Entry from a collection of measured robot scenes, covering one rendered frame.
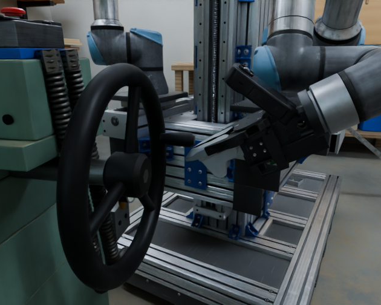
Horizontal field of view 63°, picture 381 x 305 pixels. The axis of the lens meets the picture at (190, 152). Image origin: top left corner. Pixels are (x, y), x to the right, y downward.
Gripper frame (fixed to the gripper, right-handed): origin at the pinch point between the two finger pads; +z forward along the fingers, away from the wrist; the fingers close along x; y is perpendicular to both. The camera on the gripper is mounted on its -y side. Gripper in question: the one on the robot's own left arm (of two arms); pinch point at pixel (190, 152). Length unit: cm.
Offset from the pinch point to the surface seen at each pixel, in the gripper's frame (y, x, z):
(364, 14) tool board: 16, 323, -98
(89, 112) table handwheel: -12.2, -20.7, -1.7
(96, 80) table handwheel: -14.8, -17.2, -2.1
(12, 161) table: -11.9, -20.6, 10.5
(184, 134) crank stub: -3.2, -0.6, -0.8
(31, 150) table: -12.0, -19.4, 8.6
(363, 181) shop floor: 123, 202, -32
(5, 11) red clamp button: -29.7, -9.0, 9.5
